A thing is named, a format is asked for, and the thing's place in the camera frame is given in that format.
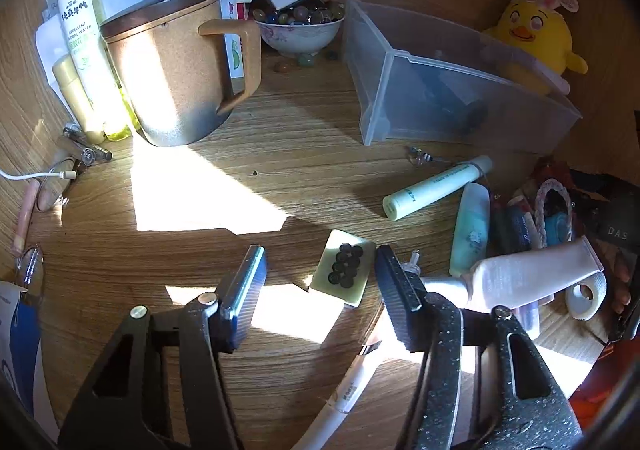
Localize pink braided bracelet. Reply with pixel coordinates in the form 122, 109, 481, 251
532, 177, 575, 249

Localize teal small tube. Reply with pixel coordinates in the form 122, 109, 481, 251
449, 183, 490, 277

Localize clear white pen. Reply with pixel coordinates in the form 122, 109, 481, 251
292, 342, 384, 450

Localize pale green tube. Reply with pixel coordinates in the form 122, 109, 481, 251
382, 155, 494, 221

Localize person right hand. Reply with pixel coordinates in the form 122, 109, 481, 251
612, 251, 631, 315

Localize blue white paper carton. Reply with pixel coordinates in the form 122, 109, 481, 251
1, 281, 60, 442

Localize yellow chick plush toy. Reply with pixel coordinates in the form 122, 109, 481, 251
485, 0, 588, 96

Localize eyeglasses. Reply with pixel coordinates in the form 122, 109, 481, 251
12, 150, 79, 295

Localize clear plastic storage bin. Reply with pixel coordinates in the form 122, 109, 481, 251
343, 0, 582, 155

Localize beige small bottle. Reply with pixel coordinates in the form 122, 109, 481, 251
52, 55, 106, 145

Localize bowl of glass marbles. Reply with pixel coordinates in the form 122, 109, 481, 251
250, 0, 346, 58

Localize brown mug with lid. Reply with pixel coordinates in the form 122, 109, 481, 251
101, 0, 262, 147

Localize green spray bottle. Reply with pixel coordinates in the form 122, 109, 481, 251
58, 0, 136, 141

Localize white charging cable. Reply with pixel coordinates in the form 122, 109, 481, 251
0, 168, 78, 183

